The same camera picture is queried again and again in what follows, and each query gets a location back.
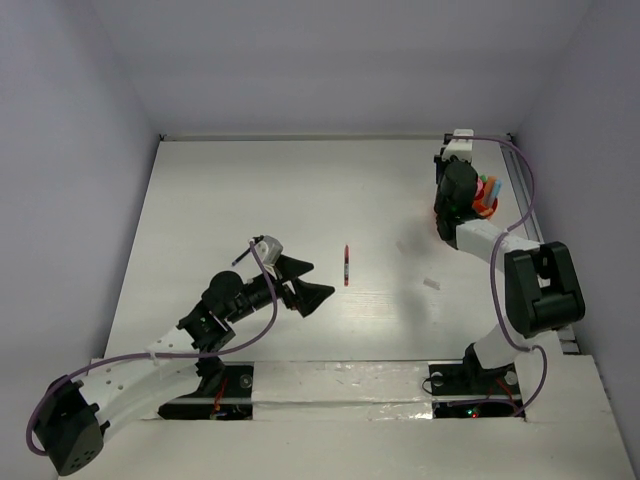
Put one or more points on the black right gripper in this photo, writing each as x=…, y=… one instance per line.
x=444, y=163

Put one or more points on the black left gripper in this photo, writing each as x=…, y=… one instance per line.
x=307, y=294

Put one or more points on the red gel pen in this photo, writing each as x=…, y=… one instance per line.
x=346, y=265

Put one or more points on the blue tip clear highlighter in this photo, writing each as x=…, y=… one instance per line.
x=491, y=190

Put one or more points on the clear plastic cap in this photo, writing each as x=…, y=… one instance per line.
x=401, y=248

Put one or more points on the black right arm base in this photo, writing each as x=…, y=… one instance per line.
x=464, y=390

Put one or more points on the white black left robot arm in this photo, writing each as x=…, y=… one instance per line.
x=81, y=411

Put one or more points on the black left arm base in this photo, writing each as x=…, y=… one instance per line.
x=227, y=396

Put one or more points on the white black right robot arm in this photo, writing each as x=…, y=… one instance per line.
x=534, y=286

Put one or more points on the orange round organizer container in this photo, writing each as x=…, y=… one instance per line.
x=461, y=210

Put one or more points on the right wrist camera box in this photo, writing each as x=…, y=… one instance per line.
x=458, y=145

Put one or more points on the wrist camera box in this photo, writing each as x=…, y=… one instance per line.
x=266, y=249
x=458, y=145

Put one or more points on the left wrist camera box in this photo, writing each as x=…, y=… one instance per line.
x=266, y=249

